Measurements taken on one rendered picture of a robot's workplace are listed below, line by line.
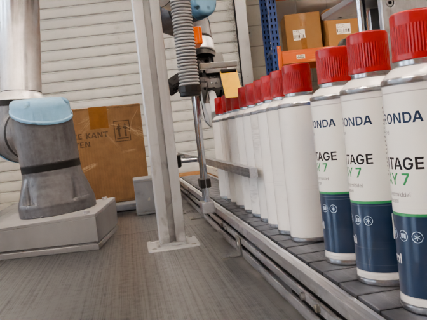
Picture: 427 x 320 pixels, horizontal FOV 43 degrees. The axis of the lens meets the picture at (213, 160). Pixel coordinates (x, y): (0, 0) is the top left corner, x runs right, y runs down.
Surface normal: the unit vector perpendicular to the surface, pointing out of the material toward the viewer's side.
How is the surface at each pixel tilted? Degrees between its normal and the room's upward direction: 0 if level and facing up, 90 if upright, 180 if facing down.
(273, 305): 0
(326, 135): 90
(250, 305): 0
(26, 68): 89
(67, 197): 72
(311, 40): 91
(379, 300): 0
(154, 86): 90
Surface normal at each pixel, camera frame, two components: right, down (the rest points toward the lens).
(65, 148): 0.75, -0.07
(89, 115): 0.32, 0.01
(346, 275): -0.11, -0.99
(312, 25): 0.00, 0.05
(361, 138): -0.63, 0.11
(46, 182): -0.01, -0.23
